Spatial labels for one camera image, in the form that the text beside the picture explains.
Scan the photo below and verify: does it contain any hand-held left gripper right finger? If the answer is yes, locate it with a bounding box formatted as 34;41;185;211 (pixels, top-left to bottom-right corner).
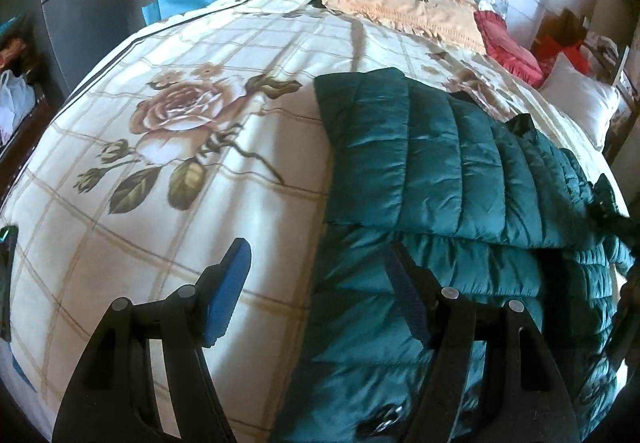
386;242;601;443

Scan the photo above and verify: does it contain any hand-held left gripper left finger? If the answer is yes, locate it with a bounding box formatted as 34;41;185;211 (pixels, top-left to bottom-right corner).
52;238;252;443

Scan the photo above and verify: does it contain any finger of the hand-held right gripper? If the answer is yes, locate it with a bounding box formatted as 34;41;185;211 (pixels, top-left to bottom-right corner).
587;173;633;244

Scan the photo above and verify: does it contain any dark green puffer jacket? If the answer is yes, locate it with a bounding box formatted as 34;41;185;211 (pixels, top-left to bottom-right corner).
267;68;638;443

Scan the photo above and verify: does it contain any floral checked bed quilt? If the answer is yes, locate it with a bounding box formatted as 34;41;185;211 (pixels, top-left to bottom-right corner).
0;0;626;443

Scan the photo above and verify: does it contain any white pillow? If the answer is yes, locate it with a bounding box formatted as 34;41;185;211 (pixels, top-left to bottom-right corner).
537;52;621;151

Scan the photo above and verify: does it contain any red cloth pile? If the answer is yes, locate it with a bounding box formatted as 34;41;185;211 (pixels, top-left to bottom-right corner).
532;34;591;74

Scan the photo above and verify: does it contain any red frilled pillow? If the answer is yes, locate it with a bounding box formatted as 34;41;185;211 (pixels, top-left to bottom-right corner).
472;10;546;88

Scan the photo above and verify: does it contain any white plastic bag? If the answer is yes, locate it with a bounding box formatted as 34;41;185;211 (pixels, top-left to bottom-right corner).
0;70;37;144

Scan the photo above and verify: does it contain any blue cloth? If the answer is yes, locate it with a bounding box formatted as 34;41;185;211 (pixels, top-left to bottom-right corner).
141;0;218;26

